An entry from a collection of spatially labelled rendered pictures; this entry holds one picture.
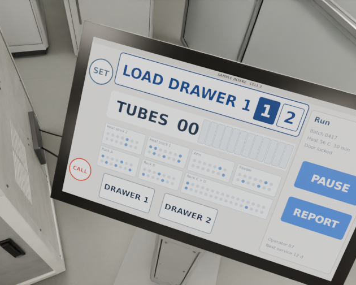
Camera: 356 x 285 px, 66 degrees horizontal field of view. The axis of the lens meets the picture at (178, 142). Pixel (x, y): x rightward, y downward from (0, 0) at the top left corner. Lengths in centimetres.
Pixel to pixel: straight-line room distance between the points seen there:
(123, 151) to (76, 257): 110
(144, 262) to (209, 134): 108
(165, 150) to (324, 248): 30
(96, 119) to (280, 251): 37
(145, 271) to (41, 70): 167
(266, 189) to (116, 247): 114
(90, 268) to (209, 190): 111
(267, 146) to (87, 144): 29
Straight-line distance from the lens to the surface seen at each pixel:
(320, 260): 53
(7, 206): 84
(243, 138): 44
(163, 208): 48
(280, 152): 45
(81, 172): 51
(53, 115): 204
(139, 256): 145
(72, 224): 158
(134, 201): 49
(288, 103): 45
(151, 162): 46
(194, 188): 46
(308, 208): 49
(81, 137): 49
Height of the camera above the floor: 144
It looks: 52 degrees down
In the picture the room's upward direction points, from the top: 11 degrees clockwise
